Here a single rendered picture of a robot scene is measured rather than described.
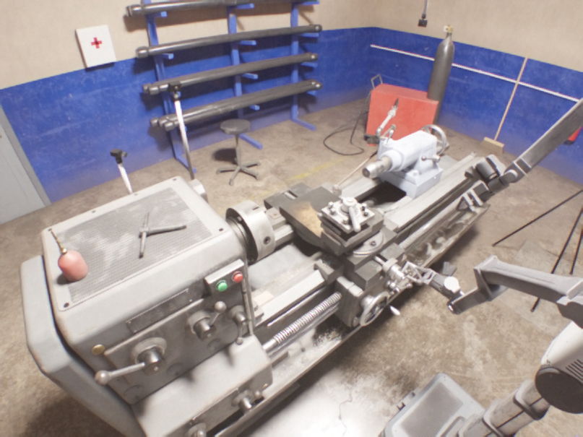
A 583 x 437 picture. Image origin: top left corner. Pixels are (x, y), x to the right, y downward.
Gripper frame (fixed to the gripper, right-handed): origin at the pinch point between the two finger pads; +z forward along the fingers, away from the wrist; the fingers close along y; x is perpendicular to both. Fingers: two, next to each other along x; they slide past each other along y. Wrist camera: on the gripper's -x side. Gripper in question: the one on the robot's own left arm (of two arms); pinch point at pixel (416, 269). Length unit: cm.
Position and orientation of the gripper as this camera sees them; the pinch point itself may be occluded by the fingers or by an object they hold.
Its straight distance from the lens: 150.5
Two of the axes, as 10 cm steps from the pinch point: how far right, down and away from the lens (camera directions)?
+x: -5.9, 8.1, 0.4
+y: -5.0, -3.3, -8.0
